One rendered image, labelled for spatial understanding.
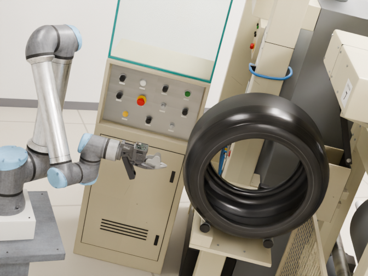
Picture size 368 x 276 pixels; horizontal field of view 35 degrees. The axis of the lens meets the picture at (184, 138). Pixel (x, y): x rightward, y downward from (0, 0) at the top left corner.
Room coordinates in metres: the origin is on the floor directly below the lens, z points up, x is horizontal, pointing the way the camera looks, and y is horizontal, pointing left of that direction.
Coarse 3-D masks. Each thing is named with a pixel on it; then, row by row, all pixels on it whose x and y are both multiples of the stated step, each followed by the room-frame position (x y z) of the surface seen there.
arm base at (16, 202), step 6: (0, 198) 2.11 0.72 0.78; (6, 198) 2.11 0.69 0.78; (12, 198) 2.13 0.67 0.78; (18, 198) 2.15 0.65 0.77; (24, 198) 2.20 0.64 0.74; (0, 204) 2.10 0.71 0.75; (6, 204) 2.10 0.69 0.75; (12, 204) 2.12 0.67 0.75; (18, 204) 2.15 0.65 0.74; (24, 204) 2.18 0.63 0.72; (0, 210) 2.09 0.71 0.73; (6, 210) 2.09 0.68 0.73; (12, 210) 2.11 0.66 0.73; (18, 210) 2.13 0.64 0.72
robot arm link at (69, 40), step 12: (60, 36) 2.28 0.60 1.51; (72, 36) 2.33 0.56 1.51; (60, 48) 2.28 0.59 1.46; (72, 48) 2.33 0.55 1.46; (60, 60) 2.30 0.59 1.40; (60, 72) 2.30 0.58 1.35; (60, 84) 2.31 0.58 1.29; (60, 96) 2.31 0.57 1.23; (36, 120) 2.31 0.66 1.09; (36, 132) 2.29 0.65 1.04; (36, 144) 2.28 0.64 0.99; (36, 156) 2.26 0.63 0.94; (48, 156) 2.28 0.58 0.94; (36, 168) 2.23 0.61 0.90; (48, 168) 2.28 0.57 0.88
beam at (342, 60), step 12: (336, 36) 2.36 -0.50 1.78; (348, 36) 2.37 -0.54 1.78; (360, 36) 2.42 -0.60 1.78; (336, 48) 2.28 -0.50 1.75; (348, 48) 2.18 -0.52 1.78; (360, 48) 2.22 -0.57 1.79; (324, 60) 2.42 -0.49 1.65; (336, 60) 2.21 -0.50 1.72; (348, 60) 2.04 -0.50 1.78; (360, 60) 2.05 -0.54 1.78; (336, 72) 2.15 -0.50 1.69; (348, 72) 1.98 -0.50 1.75; (360, 72) 1.90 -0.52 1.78; (336, 84) 2.08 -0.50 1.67; (360, 84) 1.84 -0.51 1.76; (360, 96) 1.84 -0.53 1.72; (348, 108) 1.84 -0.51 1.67; (360, 108) 1.84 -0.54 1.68; (360, 120) 1.84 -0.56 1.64
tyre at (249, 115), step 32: (256, 96) 2.25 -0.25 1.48; (224, 128) 2.07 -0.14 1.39; (256, 128) 2.05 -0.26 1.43; (288, 128) 2.07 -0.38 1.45; (192, 160) 2.06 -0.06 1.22; (320, 160) 2.07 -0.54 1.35; (192, 192) 2.05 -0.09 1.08; (224, 192) 2.33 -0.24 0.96; (256, 192) 2.34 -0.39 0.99; (288, 192) 2.33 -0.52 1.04; (320, 192) 2.06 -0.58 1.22; (224, 224) 2.05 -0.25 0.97; (256, 224) 2.19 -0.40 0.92; (288, 224) 2.05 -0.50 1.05
